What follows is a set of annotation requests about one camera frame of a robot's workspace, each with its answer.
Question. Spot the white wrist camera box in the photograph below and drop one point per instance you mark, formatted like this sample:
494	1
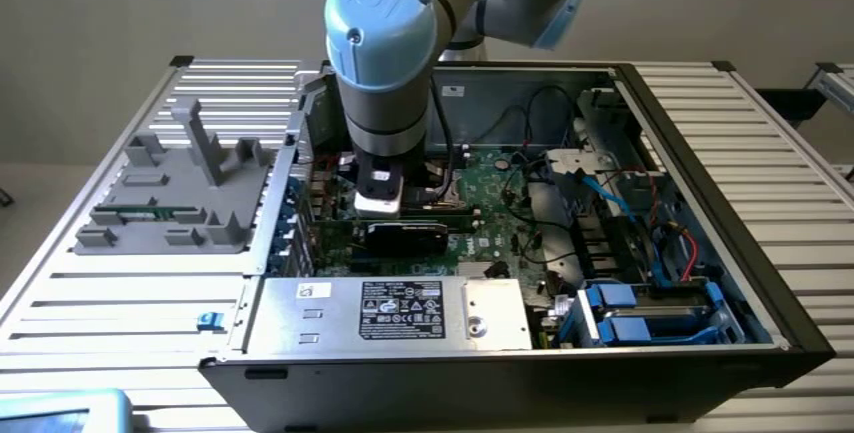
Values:
378	203

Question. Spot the CPU socket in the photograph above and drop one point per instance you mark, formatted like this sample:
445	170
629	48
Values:
449	183

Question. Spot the installed RAM stick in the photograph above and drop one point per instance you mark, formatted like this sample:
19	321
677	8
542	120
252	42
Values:
454	214

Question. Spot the silver drive cage bracket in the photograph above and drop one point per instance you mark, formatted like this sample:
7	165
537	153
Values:
581	162

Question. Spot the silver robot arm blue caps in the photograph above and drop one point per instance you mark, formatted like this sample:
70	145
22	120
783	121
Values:
380	53

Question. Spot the disk drive blue caddy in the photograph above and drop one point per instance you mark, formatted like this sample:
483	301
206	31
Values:
641	323

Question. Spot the black chair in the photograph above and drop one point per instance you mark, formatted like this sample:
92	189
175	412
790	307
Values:
790	105

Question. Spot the black graphics card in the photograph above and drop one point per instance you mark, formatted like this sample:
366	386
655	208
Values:
407	238

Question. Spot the light blue tablet device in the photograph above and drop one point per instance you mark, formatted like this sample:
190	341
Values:
60	410

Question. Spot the green motherboard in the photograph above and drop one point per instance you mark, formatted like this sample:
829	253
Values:
497	213

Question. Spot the blue plastic clip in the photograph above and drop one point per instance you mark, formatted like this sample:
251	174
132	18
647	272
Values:
211	322

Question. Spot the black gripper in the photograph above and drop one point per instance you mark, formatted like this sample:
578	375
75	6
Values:
417	178

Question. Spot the silver power supply unit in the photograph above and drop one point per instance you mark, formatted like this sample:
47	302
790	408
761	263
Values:
387	313

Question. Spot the black open PC case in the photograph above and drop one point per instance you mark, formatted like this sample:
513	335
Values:
467	393

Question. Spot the metal slat side table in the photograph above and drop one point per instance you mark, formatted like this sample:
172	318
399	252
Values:
834	78

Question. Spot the silver heat sink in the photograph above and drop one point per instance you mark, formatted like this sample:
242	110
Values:
483	270

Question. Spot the green RAM stick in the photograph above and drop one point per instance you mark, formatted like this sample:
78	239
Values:
143	213

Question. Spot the grey parts rack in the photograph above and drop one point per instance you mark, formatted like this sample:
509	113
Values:
174	203

